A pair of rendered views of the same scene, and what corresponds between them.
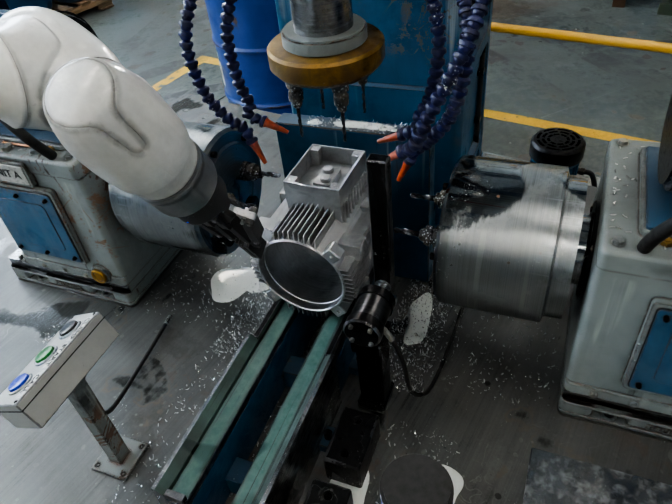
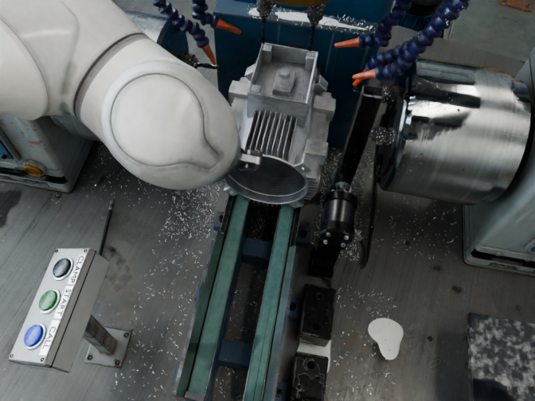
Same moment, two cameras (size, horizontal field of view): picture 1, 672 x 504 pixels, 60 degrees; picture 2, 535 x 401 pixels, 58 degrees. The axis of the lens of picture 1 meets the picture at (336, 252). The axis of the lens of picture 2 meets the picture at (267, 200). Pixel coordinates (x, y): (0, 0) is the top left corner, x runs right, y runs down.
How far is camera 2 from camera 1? 0.35 m
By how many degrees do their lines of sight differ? 23
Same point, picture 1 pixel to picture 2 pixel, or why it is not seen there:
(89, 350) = (90, 287)
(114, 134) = (199, 162)
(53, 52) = (75, 36)
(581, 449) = (484, 292)
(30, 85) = (52, 80)
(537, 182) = (491, 95)
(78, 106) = (165, 143)
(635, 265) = not seen: outside the picture
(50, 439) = not seen: hidden behind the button
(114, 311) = (52, 199)
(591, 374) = (502, 242)
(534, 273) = (483, 177)
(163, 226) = not seen: hidden behind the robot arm
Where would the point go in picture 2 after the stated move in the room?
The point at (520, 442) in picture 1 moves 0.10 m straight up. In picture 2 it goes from (439, 291) to (458, 274)
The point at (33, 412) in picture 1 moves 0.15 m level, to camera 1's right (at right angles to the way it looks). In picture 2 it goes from (60, 363) to (170, 334)
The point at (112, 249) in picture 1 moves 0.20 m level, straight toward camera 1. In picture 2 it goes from (48, 147) to (103, 217)
